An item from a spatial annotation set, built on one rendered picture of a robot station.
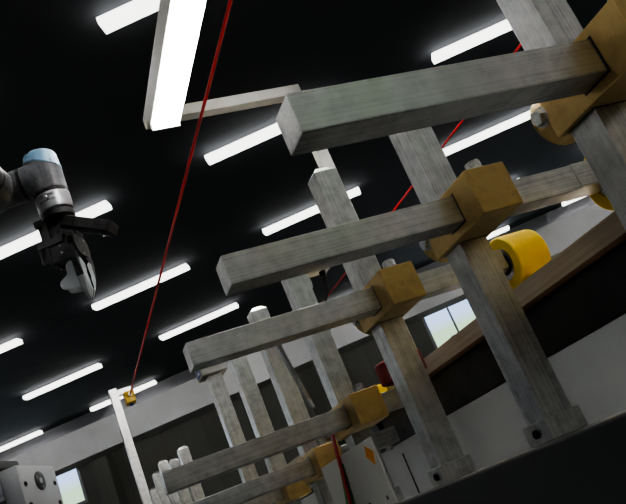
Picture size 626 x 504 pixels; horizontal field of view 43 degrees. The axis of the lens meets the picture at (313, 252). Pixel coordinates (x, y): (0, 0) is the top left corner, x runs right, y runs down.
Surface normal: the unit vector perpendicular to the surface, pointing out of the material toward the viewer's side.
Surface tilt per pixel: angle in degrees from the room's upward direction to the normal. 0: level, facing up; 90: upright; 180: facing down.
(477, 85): 90
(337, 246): 90
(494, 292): 90
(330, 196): 90
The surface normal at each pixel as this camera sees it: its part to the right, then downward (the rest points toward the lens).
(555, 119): -0.89, 0.24
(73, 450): -0.17, -0.26
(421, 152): 0.26, -0.42
